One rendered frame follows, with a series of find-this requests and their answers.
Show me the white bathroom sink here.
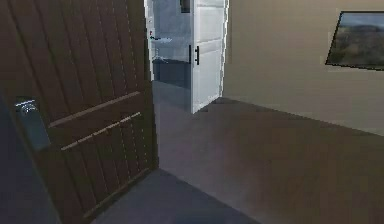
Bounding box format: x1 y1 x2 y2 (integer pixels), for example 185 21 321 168
149 35 174 44

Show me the dark brown wooden door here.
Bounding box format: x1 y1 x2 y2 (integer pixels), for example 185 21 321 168
0 0 160 224

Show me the white panelled door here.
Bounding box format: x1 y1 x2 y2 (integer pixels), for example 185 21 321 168
190 0 230 115

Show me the framed landscape picture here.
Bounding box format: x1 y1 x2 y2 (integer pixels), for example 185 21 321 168
324 10 384 71

